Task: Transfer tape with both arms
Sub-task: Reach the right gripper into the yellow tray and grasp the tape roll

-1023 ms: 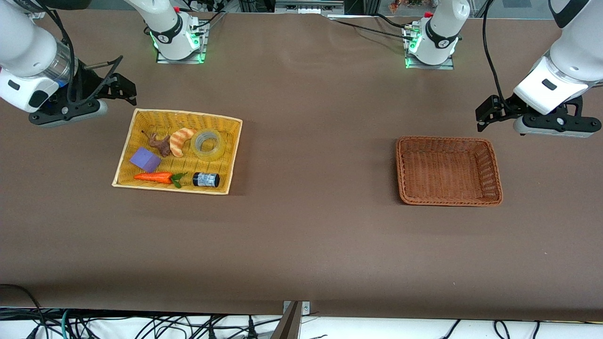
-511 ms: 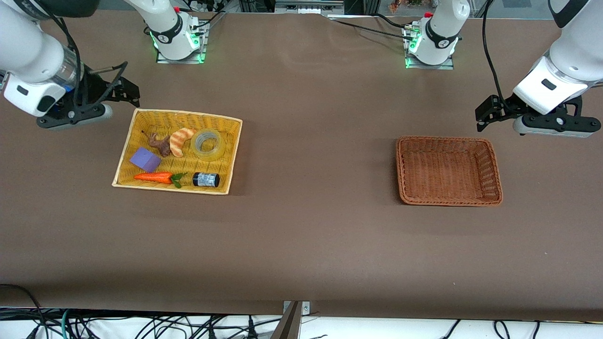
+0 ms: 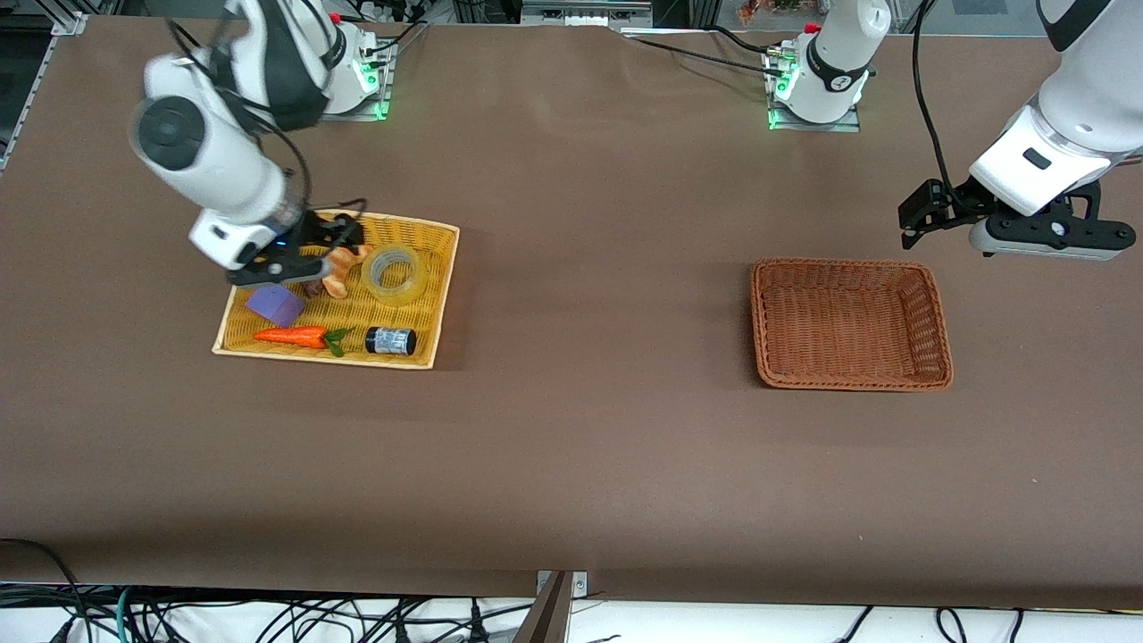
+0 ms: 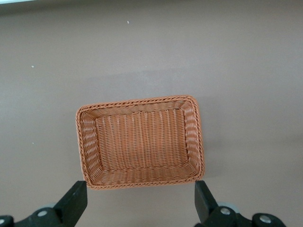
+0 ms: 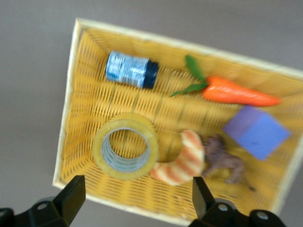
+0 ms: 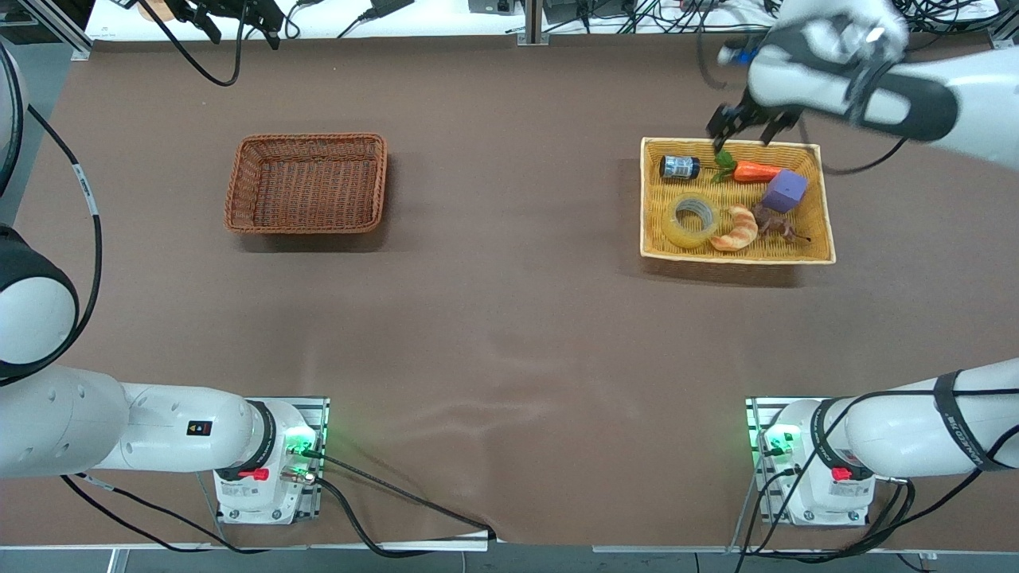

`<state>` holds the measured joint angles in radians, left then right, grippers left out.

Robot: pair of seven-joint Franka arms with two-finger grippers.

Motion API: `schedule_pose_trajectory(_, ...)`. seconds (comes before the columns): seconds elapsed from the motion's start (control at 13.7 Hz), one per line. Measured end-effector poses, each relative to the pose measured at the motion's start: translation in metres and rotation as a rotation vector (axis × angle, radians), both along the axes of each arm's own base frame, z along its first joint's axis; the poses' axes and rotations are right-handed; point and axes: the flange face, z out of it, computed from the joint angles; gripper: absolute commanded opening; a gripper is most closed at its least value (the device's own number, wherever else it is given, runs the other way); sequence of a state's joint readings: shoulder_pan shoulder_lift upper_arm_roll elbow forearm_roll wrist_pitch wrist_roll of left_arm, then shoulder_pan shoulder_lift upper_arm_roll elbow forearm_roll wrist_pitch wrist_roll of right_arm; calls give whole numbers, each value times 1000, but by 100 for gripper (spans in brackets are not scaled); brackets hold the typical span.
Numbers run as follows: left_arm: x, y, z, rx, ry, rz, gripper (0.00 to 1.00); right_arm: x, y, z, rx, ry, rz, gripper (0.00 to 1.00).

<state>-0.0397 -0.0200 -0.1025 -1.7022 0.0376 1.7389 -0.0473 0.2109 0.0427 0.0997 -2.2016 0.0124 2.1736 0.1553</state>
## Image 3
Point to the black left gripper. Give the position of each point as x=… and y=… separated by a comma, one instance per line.
x=954, y=204

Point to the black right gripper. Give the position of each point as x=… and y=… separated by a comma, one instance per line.
x=327, y=233

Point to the clear yellowish tape roll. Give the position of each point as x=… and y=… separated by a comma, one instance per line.
x=397, y=297

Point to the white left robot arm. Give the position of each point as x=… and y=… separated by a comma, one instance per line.
x=1080, y=98

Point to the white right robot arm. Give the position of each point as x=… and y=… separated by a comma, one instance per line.
x=205, y=152

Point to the toy croissant bread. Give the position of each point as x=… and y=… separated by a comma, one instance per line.
x=337, y=281

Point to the brown toy root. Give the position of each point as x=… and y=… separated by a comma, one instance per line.
x=314, y=289

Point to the purple cube block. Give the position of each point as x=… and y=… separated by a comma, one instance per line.
x=279, y=310

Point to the yellow wicker basket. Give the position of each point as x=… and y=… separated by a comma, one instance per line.
x=393, y=321

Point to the orange toy carrot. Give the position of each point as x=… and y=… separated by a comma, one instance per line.
x=290, y=337

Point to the small black jar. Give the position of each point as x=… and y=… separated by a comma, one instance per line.
x=390, y=341

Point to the brown wicker basket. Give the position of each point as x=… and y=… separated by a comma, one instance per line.
x=848, y=326

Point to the white power strip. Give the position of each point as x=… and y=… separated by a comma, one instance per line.
x=388, y=9

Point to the brown table cover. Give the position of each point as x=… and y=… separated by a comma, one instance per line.
x=571, y=446

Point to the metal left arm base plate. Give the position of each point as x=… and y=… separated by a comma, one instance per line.
x=848, y=123

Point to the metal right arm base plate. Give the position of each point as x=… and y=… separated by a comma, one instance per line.
x=357, y=109

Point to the aluminium table corner bracket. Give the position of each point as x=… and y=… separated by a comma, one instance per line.
x=70, y=24

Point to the metal table edge bracket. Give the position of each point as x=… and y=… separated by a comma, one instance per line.
x=579, y=585

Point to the grey stand post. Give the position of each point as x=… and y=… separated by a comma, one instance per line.
x=546, y=621

